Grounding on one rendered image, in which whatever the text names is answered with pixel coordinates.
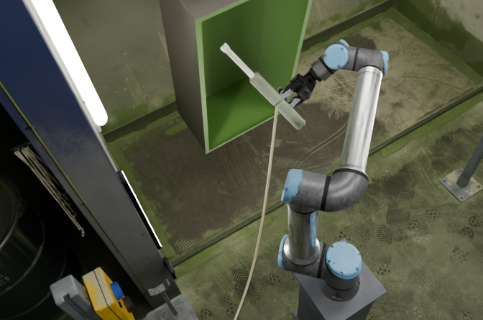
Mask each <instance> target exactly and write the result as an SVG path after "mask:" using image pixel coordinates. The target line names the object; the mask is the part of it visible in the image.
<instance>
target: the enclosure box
mask: <svg viewBox="0 0 483 320"><path fill-rule="evenodd" d="M159 2H160V10H161V15H162V22H163V27H164V31H165V39H166V43H167V51H168V56H169V61H170V68H171V73H172V81H173V85H174V89H175V97H176V102H177V107H178V112H179V114H180V115H181V117H182V118H183V120H184V122H185V123H186V124H187V126H188V128H189V129H190V131H191V132H192V134H193V136H194V137H195V138H196V140H197V141H198V143H199V145H200V146H201V147H202V149H203V151H204V152H205V153H206V154H207V153H209V152H211V151H213V150H215V149H216V148H218V147H220V146H222V145H224V144H226V143H227V142H230V141H232V140H233V139H235V138H237V137H239V136H240V135H242V134H244V133H246V132H248V131H249V130H251V129H254V128H255V127H257V126H259V125H261V124H263V123H264V122H266V121H268V120H270V119H271V118H273V117H275V106H273V105H272V104H271V103H270V102H269V101H268V100H267V99H266V98H265V97H264V96H263V95H262V94H261V93H260V92H259V91H258V90H257V89H256V88H255V87H254V86H253V85H252V84H251V83H250V79H249V76H248V75H247V74H246V73H245V72H244V71H243V70H242V69H241V68H240V67H239V66H238V65H237V64H236V63H235V62H234V61H233V60H232V59H231V58H230V57H229V56H228V55H227V54H226V53H224V52H223V51H222V50H221V46H222V45H223V44H224V43H226V44H227V45H228V46H229V47H230V50H232V51H233V52H234V53H235V54H236V55H237V56H238V57H239V58H240V60H241V61H242V62H243V63H244V64H245V65H246V66H247V67H248V68H249V69H250V70H251V71H252V72H253V73H255V72H257V71H258V73H259V74H260V75H261V76H262V77H263V78H264V79H265V80H266V81H267V82H268V83H269V84H270V85H271V86H272V87H273V88H274V89H275V90H276V91H277V90H278V87H280V86H281V87H282V88H283V89H284V90H285V87H286V86H287V85H288V84H290V81H291V80H292V79H293V78H294V77H295V72H296V69H297V66H298V60H299V57H300V51H301V47H302V44H303V39H304V35H305V30H306V27H307V23H308V18H309V14H310V11H311V5H312V2H313V0H159Z"/></svg>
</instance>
